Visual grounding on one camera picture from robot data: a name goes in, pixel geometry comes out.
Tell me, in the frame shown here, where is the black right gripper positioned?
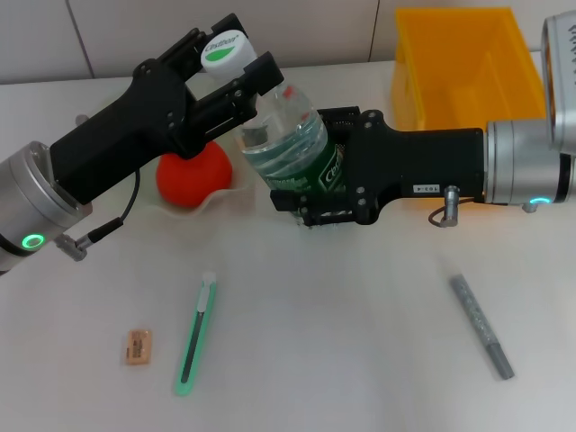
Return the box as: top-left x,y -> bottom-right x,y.
269,109 -> 487,228

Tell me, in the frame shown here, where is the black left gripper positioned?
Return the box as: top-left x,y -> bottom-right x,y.
49,13 -> 285,208

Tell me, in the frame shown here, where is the clear green-label water bottle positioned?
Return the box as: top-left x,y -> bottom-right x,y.
199,29 -> 347,226

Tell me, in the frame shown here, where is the orange fruit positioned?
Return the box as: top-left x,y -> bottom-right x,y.
156,139 -> 234,208

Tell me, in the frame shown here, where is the black mesh pen holder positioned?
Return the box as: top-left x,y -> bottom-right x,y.
292,105 -> 373,230

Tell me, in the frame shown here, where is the clear glass fruit plate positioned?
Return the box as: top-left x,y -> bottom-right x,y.
74,85 -> 265,221

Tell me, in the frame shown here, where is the grey marker pen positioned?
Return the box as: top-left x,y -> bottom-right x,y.
449,273 -> 516,381

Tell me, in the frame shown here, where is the green utility knife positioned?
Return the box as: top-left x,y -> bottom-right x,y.
175,271 -> 218,397

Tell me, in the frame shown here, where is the small tan eraser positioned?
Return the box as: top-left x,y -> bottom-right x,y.
124,328 -> 153,366

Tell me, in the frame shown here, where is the yellow plastic bin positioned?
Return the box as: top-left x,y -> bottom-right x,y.
389,6 -> 548,212

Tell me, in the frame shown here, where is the right arm cable with plug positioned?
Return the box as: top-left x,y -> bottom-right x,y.
427,184 -> 487,229

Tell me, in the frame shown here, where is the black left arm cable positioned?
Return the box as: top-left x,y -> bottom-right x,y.
56,168 -> 141,262

